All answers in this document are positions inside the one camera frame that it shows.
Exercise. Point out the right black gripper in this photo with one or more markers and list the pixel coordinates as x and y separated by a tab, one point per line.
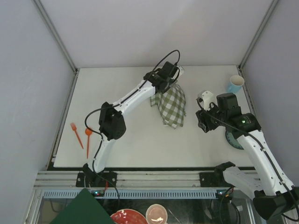
202	115

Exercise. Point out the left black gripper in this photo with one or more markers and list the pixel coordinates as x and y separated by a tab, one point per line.
171	82

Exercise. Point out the green white checkered cloth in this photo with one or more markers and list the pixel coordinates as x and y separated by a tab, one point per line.
171	106

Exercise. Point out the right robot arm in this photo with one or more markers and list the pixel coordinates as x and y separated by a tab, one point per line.
274	193

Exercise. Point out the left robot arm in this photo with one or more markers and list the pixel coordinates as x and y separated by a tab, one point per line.
112	116

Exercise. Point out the light blue mug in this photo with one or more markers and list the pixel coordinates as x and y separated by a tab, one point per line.
235	84

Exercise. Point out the blue patterned plate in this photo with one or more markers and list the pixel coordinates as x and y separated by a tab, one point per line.
232	141

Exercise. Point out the orange plastic spoon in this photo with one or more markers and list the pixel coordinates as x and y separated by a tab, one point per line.
88	134

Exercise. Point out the orange plastic fork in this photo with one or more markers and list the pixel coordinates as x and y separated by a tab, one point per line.
74	128

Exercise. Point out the pink bowl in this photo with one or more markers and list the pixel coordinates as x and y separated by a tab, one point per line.
156	214

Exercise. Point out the red plate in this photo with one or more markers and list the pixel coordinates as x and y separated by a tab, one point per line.
128	216

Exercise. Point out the green board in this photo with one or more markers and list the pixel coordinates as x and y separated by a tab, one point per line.
83	209

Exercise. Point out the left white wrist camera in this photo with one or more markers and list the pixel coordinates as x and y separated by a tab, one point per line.
180	72

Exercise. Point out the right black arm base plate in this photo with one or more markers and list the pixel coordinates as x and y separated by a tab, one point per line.
210	179

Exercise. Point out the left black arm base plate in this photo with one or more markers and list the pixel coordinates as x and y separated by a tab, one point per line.
109	179

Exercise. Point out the aluminium frame rail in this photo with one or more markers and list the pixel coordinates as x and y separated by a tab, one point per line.
179	179

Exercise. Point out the perforated grey cable tray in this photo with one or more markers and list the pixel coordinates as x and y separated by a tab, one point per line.
137	194

